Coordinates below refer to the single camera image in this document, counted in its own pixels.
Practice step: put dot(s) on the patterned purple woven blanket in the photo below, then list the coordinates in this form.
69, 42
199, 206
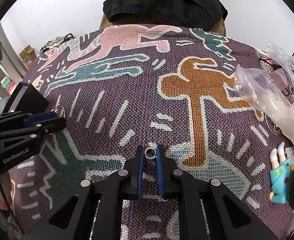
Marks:
132, 85

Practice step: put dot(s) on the clear plastic bag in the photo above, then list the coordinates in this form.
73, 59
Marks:
270, 92

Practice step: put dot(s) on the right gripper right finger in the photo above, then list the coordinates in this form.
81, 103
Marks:
166, 187

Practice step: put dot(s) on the small doll figure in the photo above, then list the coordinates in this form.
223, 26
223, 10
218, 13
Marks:
281, 177

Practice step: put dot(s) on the black shoe rack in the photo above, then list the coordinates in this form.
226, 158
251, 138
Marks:
56, 42

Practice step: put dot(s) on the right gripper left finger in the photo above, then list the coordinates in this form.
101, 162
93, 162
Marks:
133, 183

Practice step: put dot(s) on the cardboard box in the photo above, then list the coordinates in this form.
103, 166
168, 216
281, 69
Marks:
27, 56

